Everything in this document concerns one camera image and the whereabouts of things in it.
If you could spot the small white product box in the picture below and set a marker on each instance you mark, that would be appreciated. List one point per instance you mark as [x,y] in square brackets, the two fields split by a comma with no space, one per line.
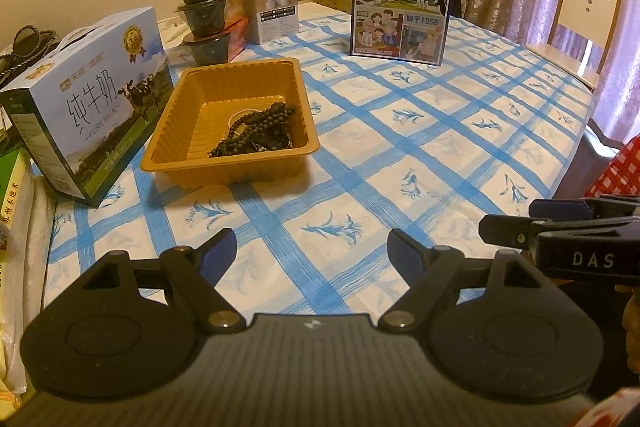
[275,12]

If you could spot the black bowl red sleeve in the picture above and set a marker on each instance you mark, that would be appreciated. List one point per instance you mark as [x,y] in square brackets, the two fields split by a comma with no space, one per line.
[212,49]

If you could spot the green rice pack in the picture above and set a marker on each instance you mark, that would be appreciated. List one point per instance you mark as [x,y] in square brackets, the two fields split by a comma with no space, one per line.
[12,187]

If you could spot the dark blue milk carton box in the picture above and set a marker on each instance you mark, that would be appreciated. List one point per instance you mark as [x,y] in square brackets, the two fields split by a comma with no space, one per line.
[400,7]

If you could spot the yellow plastic tray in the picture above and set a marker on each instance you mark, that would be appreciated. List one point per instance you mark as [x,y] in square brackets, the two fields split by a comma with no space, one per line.
[235,82]

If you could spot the light blue milk carton box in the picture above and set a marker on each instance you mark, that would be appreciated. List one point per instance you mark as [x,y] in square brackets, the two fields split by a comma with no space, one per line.
[90,107]

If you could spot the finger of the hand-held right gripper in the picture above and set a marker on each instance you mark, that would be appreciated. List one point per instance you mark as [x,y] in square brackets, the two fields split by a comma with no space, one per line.
[560,208]
[505,229]

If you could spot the white wooden chair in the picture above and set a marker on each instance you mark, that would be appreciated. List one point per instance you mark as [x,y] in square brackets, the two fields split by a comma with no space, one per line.
[585,27]

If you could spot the flat beige cardboard box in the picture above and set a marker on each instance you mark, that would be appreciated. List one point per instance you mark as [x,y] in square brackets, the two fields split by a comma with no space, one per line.
[172,32]

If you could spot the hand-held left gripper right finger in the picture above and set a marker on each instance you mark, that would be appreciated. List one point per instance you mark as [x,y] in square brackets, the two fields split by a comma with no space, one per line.
[405,247]

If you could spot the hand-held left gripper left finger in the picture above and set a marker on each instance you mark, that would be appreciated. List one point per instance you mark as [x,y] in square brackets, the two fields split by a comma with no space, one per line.
[220,247]

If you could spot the person's right hand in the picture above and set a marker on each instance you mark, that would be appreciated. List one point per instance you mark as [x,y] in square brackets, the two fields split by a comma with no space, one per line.
[632,327]

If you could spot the red checked cloth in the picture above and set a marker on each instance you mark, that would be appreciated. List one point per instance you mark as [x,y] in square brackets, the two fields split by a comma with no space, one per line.
[620,167]

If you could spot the black bowl yellow sleeve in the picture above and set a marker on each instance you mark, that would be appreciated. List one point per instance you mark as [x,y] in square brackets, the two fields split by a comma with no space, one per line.
[207,17]

